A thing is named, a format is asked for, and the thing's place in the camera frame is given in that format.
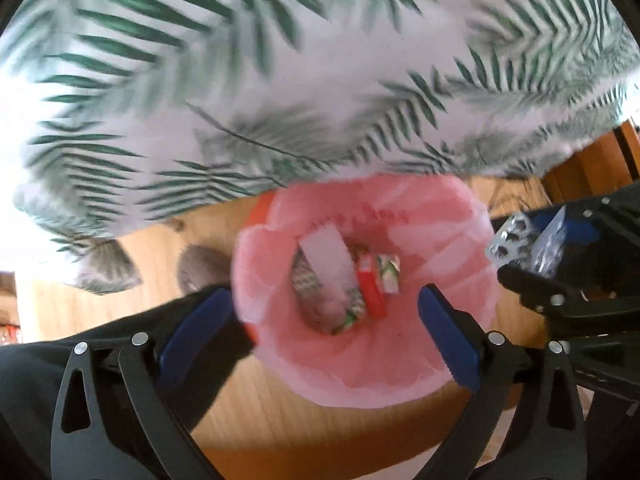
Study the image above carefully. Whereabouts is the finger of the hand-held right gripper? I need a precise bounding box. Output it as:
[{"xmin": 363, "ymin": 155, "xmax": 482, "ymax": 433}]
[
  {"xmin": 497, "ymin": 265, "xmax": 640, "ymax": 335},
  {"xmin": 530, "ymin": 187, "xmax": 640, "ymax": 281}
]

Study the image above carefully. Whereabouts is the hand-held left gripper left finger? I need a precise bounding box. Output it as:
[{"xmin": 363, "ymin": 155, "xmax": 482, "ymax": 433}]
[{"xmin": 50, "ymin": 287, "xmax": 257, "ymax": 480}]

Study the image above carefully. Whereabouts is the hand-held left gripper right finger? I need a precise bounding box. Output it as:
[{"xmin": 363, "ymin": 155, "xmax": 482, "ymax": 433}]
[{"xmin": 417, "ymin": 284, "xmax": 588, "ymax": 480}]

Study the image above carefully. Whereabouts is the blue-silver pill blister pack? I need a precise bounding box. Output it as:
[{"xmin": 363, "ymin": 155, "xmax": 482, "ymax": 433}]
[{"xmin": 529, "ymin": 206, "xmax": 569, "ymax": 279}]

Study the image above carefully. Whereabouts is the bin with pink liner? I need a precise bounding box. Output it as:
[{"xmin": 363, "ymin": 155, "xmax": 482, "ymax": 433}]
[{"xmin": 231, "ymin": 174, "xmax": 502, "ymax": 409}]

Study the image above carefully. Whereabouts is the silver pill blister pack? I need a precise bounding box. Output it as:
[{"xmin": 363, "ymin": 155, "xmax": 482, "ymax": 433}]
[{"xmin": 487, "ymin": 211, "xmax": 544, "ymax": 267}]

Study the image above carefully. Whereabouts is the green and white carton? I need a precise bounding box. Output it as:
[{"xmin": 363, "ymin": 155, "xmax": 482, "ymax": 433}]
[{"xmin": 376, "ymin": 254, "xmax": 402, "ymax": 295}]

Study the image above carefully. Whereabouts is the red packet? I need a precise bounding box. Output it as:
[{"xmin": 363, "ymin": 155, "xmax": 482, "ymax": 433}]
[{"xmin": 356, "ymin": 254, "xmax": 388, "ymax": 318}]

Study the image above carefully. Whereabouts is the green striped wrapper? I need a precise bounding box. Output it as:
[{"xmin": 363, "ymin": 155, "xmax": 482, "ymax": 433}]
[{"xmin": 330, "ymin": 287, "xmax": 368, "ymax": 336}]

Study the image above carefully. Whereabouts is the silver patterned packet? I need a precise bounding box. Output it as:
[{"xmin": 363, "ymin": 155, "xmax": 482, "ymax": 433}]
[{"xmin": 291, "ymin": 251, "xmax": 326, "ymax": 321}]

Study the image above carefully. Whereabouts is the red trash bin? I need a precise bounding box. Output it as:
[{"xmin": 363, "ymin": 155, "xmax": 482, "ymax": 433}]
[{"xmin": 244, "ymin": 191, "xmax": 275, "ymax": 348}]

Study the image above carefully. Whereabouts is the white printed medicine box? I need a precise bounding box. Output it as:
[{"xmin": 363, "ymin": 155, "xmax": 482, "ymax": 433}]
[{"xmin": 298, "ymin": 225, "xmax": 357, "ymax": 306}]

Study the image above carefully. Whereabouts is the wooden cabinet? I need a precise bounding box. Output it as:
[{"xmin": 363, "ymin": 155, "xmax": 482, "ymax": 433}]
[{"xmin": 542, "ymin": 119, "xmax": 640, "ymax": 207}]

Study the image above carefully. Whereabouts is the leaf print tablecloth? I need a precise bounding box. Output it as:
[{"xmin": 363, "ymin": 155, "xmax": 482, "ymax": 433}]
[{"xmin": 0, "ymin": 0, "xmax": 640, "ymax": 297}]

